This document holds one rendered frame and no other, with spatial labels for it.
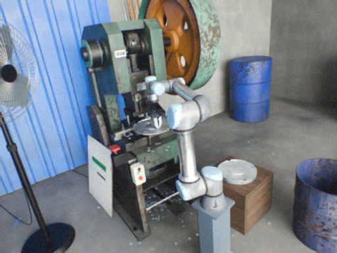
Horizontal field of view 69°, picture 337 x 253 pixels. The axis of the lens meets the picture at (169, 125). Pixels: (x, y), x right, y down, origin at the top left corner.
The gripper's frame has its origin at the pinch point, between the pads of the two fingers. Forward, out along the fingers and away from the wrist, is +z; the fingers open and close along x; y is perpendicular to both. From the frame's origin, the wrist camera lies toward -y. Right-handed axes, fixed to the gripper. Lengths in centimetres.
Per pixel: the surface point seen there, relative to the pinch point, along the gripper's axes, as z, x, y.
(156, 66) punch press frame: -38.9, -12.1, 12.5
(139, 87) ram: -26.7, 1.8, 16.8
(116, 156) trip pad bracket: 9.3, 33.7, -0.4
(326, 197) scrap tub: 35, -52, -90
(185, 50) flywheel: -47, -37, 9
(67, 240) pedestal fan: 76, 75, 27
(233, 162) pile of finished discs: 42, -53, -21
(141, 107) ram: -12.8, 4.2, 13.8
